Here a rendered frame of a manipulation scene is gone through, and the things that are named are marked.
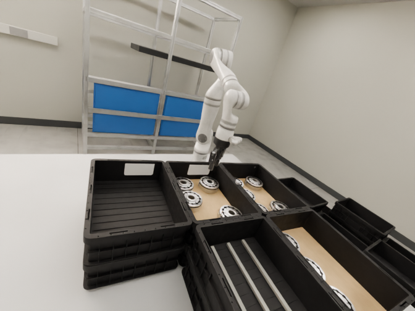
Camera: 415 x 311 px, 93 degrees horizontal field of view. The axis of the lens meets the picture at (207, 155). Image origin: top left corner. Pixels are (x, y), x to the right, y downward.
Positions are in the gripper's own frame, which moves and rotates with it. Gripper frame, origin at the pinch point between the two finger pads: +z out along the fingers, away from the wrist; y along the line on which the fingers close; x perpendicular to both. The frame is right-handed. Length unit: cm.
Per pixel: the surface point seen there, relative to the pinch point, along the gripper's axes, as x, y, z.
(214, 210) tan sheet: 10.1, 10.1, 14.6
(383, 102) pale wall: 118, -284, -61
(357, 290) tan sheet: 68, 10, 14
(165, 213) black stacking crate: -4.5, 26.5, 15.0
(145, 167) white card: -25.1, 16.8, 8.1
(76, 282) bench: -12, 56, 28
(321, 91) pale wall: 42, -333, -54
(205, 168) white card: -6.0, -7.4, 8.0
